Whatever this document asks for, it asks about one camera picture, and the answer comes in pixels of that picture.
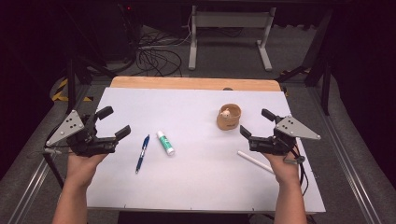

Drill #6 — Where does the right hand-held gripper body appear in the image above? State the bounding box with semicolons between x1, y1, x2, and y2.
247;115;322;157

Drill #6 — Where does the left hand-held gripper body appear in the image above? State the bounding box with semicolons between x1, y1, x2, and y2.
45;109;120;158

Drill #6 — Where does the round wooden pen holder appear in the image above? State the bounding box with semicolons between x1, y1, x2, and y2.
216;103;242;132

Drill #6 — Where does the white pen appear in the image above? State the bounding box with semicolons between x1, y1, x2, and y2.
236;150;276;175

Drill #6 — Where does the blue pen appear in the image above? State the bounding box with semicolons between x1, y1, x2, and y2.
134;133;150;175

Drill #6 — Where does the white green glue stick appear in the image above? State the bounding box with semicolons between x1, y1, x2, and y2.
156;130;176;156

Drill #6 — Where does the person's left hand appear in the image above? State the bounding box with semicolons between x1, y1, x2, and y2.
66;150;108;189

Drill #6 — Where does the person's right hand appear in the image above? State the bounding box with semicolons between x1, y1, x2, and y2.
262;148;303;187

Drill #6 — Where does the black metal stand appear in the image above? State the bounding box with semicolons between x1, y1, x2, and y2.
60;4;120;115
275;8;334;116

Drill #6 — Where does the yellow black hazard tape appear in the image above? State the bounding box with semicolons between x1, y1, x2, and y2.
50;77;94;103

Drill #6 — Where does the white board cover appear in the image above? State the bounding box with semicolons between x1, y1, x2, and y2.
85;87;327;215

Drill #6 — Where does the black equipment box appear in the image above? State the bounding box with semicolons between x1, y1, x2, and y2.
92;3;141;66

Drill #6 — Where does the left hand-held gripper cable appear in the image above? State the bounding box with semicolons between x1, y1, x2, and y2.
42;124;74;190

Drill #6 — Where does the hand-held gripper cable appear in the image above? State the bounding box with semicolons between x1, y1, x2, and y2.
42;124;74;190
281;144;310;197

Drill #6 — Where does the right hand-held gripper cable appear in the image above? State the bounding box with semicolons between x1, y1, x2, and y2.
281;144;310;197

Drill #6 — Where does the aluminium floor rail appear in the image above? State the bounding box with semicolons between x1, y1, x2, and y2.
306;88;382;224
7;83;92;224

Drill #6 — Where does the bundle of black floor cables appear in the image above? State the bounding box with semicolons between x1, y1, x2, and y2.
130;24;194;77

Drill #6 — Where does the white metal stand frame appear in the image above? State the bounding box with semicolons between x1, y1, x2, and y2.
188;5;277;73

